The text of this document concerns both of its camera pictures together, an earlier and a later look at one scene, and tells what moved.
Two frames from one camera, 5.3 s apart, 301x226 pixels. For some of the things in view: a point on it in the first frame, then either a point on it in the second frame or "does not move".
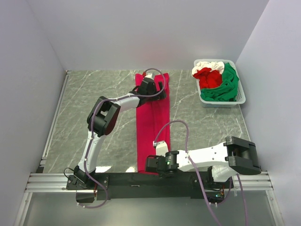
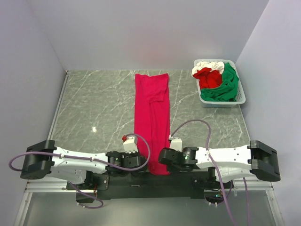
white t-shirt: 214,66 does not move
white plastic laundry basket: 241,97 does not move
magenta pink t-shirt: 153,123 does not move
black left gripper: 160,96 to 126,155
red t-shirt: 208,79 does not move
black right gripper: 162,174 to 176,168
